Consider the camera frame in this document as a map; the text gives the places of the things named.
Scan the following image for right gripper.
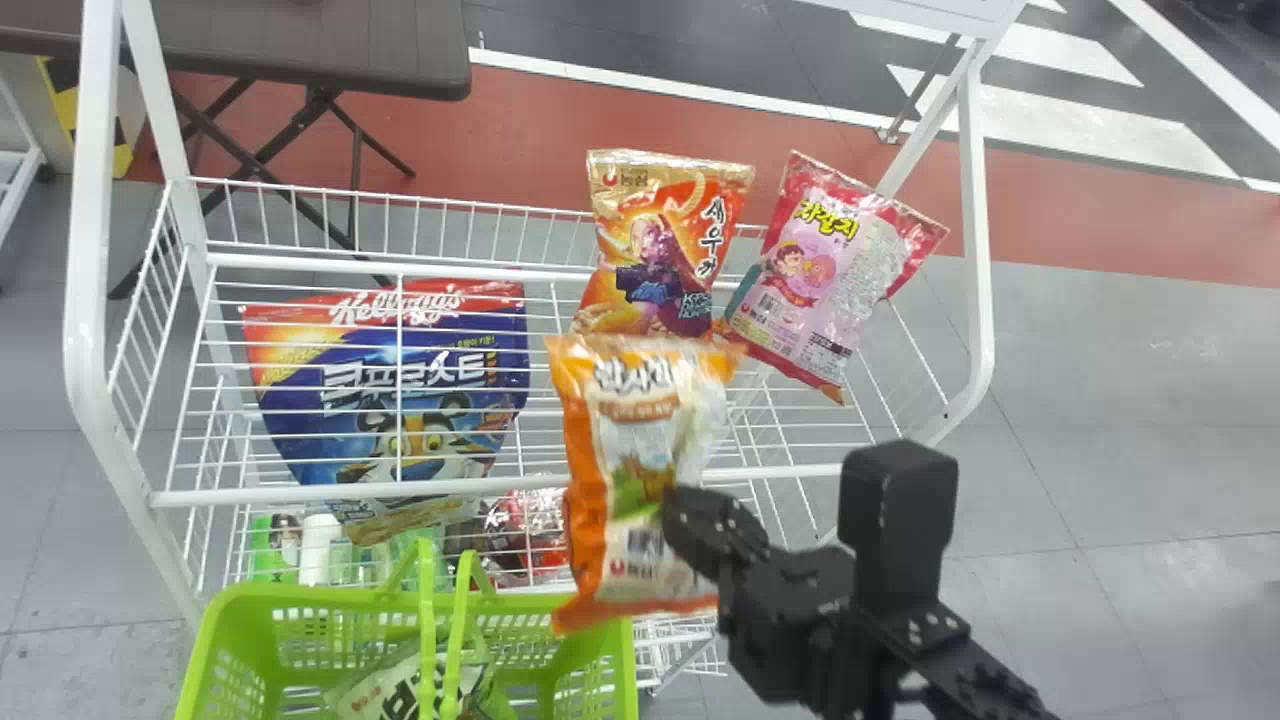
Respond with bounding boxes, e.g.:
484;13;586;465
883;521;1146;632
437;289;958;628
659;485;901;719

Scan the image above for orange white snack packet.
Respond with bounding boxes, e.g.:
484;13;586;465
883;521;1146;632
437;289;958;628
545;332;748;637

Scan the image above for red snack packet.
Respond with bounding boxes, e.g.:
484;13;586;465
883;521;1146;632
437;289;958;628
484;488;572;584

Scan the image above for pink snack packet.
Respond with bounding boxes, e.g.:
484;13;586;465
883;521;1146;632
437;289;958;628
724;150;951;406

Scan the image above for orange snack packet with figure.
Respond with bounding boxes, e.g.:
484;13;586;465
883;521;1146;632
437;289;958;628
571;148;757;342

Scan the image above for blue cereal bag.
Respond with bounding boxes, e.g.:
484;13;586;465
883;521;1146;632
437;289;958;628
240;279;532;513

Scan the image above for white bottle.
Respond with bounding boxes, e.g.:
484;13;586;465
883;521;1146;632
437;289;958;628
297;512;347;587

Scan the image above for green basket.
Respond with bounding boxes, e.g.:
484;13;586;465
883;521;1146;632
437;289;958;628
174;538;641;720

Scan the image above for green bottle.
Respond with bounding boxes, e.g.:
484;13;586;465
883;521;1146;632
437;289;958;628
247;510;302;586

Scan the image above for dark side table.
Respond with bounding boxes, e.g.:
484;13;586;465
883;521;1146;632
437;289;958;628
0;0;474;301

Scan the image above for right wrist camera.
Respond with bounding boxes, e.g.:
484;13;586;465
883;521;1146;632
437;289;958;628
837;439;960;613

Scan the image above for white wire rack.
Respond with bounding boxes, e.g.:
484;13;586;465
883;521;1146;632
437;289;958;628
62;0;1029;693

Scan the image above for yellow black striped post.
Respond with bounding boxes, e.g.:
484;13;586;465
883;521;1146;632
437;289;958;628
38;56;137;180

